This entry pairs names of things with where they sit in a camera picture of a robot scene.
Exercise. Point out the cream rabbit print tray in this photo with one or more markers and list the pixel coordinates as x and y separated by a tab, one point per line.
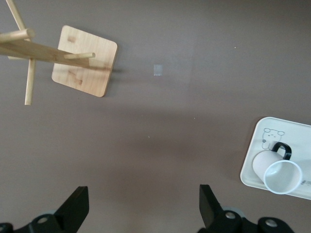
298	138

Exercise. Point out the wooden mug tree stand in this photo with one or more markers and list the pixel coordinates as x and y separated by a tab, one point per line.
85	43

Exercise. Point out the small clear tape patch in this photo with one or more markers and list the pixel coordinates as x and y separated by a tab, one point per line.
158	70

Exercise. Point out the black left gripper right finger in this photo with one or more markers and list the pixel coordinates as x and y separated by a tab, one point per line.
218	221

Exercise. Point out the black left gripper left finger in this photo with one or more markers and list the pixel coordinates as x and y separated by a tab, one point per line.
63	218

